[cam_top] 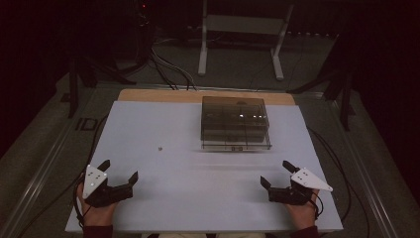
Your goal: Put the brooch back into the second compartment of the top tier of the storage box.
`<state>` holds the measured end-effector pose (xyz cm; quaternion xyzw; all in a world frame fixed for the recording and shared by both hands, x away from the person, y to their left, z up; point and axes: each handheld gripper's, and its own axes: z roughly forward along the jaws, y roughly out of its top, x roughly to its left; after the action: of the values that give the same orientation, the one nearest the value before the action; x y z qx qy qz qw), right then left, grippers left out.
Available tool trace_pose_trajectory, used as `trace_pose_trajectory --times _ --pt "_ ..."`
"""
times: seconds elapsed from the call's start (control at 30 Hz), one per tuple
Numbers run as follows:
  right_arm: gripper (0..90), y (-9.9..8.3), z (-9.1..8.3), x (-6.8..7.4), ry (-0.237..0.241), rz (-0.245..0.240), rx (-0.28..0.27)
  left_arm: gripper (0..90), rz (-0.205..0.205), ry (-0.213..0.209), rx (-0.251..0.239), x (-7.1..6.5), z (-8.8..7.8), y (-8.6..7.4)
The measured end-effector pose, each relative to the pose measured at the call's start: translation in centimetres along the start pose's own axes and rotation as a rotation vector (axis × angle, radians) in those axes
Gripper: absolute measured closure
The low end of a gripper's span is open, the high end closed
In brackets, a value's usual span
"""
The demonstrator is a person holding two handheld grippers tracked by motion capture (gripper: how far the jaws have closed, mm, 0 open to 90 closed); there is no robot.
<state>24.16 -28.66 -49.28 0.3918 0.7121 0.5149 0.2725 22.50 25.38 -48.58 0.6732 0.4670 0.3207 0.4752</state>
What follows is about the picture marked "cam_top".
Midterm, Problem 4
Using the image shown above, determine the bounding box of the transparent smoky drawer box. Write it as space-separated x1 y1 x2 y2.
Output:
200 95 273 153

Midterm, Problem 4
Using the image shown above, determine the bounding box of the aluminium floor rail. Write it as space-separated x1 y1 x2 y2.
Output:
0 86 100 238
325 95 420 238

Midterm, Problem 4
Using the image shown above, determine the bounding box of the person's right hand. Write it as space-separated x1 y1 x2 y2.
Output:
284 188 321 230

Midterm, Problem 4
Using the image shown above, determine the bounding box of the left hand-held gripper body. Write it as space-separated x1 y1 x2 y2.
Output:
81 164 134 209

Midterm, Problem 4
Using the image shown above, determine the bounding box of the black tripod stand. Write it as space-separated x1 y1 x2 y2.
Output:
286 64 358 132
59 55 137 119

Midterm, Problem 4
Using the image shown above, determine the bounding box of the person's left hand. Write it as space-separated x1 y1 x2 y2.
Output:
76 182 117 228

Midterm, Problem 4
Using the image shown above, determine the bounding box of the white metal stand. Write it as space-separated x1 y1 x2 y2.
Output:
197 0 295 81

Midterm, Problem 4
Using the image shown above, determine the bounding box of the bundle of floor cables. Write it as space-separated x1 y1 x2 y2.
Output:
149 36 199 91

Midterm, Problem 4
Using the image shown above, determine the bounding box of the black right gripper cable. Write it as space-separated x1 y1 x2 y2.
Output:
306 127 370 238

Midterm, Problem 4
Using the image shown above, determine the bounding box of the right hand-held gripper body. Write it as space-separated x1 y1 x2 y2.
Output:
267 167 334 206

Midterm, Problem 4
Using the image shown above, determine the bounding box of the black device with red light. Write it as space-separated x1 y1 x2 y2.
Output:
132 0 156 68

